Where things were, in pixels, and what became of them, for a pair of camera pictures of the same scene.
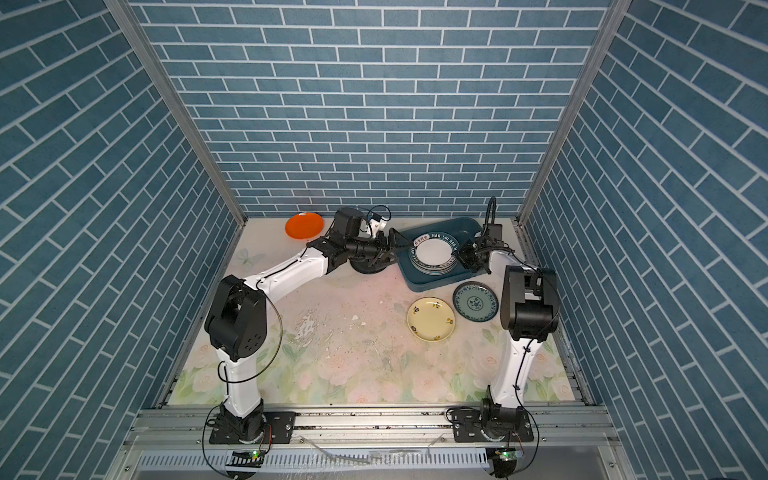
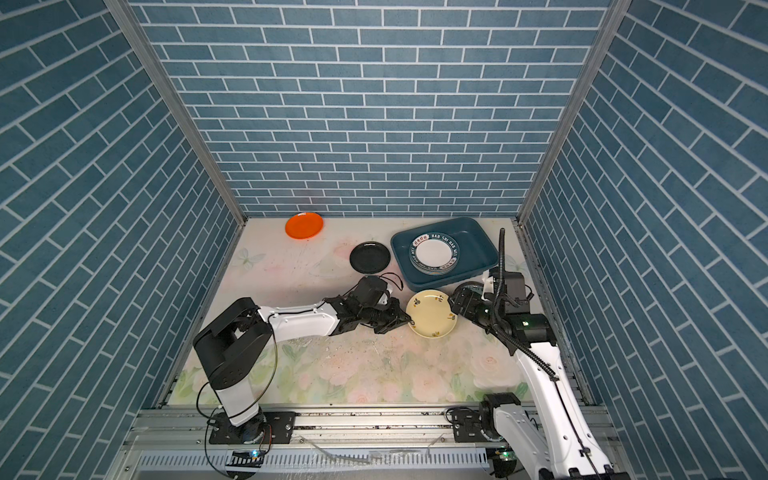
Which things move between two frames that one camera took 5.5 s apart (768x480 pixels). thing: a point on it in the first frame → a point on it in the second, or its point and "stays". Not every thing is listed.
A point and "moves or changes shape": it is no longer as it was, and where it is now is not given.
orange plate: (304, 225) stays
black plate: (363, 265) stays
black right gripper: (462, 253) → (470, 307)
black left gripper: (380, 251) → (395, 316)
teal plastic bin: (462, 229) stays
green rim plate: (431, 253) stays
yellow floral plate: (430, 319) moves or changes shape
